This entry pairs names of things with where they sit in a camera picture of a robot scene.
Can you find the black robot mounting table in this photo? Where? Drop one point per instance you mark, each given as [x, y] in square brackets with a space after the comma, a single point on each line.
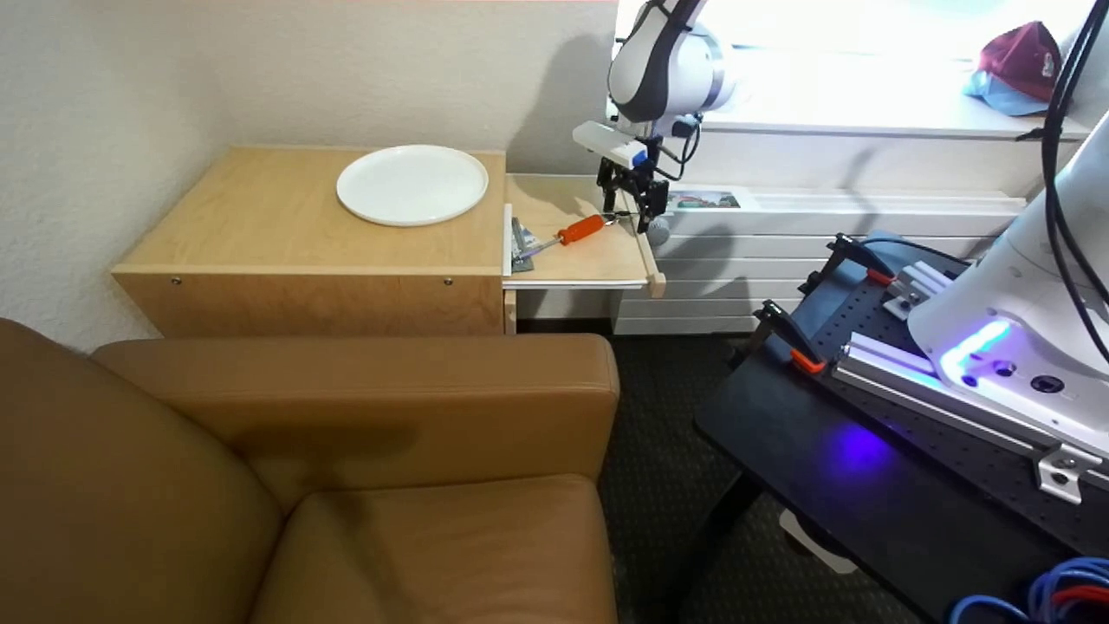
[877, 487]

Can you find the white paper sheet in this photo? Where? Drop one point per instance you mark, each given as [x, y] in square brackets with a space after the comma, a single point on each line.
[817, 542]

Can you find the aluminium profile rail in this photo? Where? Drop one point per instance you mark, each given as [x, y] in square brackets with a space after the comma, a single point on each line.
[922, 385]

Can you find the white window sill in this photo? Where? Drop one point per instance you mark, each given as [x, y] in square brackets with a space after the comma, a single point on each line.
[877, 119]

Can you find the brown leather armchair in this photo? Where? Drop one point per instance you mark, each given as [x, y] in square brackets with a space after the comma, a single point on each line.
[289, 474]

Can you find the white round plate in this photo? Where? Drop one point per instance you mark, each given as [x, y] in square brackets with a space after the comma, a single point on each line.
[414, 184]

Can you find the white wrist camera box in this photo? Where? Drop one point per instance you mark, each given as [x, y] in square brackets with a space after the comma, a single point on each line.
[612, 142]

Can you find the maroon cap with blue brim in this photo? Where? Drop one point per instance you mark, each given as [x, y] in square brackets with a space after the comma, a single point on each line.
[1024, 63]

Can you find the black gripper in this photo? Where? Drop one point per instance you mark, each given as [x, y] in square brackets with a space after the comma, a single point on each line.
[639, 184]

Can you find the light wooden cabinet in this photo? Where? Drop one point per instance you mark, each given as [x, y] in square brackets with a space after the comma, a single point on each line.
[266, 249]

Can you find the silver corner bracket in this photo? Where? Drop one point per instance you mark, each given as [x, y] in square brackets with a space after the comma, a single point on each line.
[1061, 474]

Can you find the wooden pullout table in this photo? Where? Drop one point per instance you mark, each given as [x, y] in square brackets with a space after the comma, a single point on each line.
[590, 265]

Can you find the white wall heater unit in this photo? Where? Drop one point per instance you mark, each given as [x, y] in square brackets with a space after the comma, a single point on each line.
[763, 260]

